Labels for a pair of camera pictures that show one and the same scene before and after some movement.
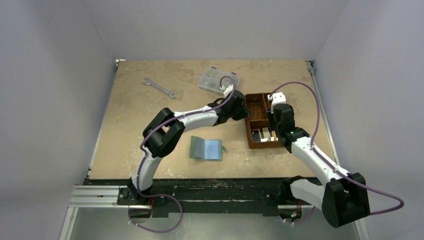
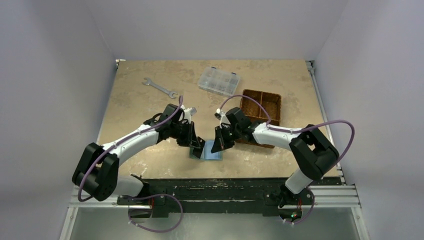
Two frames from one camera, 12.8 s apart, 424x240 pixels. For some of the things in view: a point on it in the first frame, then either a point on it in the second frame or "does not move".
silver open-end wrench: (149, 82) does not move
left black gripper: (244, 113) to (190, 139)
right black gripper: (276, 121) to (225, 135)
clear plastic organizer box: (212, 78) does not move
